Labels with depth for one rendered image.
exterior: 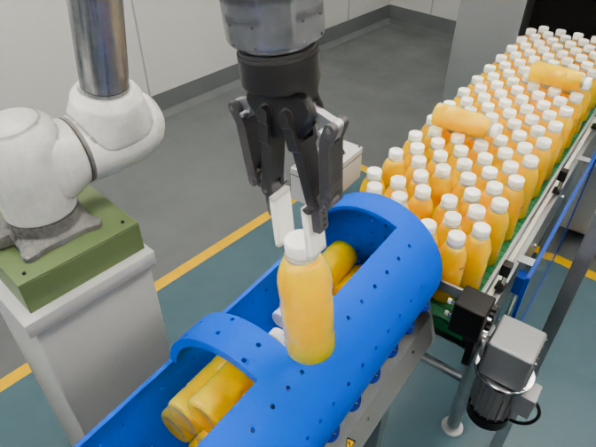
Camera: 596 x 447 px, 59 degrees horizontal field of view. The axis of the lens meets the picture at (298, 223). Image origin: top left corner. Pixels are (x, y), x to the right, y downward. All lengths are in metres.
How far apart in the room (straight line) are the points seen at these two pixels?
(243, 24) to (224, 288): 2.18
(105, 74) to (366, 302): 0.68
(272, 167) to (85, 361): 0.94
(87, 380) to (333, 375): 0.78
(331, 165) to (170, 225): 2.52
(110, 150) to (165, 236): 1.75
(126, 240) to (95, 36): 0.45
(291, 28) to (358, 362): 0.56
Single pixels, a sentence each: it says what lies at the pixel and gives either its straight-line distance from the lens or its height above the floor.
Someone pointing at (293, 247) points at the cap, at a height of 1.45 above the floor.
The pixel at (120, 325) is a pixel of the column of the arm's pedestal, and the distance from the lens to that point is 1.39.
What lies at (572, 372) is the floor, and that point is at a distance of 2.52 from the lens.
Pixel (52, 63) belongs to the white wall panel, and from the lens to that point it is 3.65.
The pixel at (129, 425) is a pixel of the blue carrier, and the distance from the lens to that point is 0.94.
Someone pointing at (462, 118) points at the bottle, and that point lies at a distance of 1.57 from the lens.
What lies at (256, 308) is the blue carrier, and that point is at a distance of 1.06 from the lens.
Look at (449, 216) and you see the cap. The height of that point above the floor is 1.09.
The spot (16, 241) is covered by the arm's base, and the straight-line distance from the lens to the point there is 1.28.
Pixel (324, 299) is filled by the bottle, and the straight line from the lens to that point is 0.63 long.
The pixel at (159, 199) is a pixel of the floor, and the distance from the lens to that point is 3.21.
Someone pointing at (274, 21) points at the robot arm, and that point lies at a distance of 0.45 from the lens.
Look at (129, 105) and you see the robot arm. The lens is 1.19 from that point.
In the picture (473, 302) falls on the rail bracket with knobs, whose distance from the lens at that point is 1.20.
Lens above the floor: 1.84
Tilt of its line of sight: 39 degrees down
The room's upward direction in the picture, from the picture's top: straight up
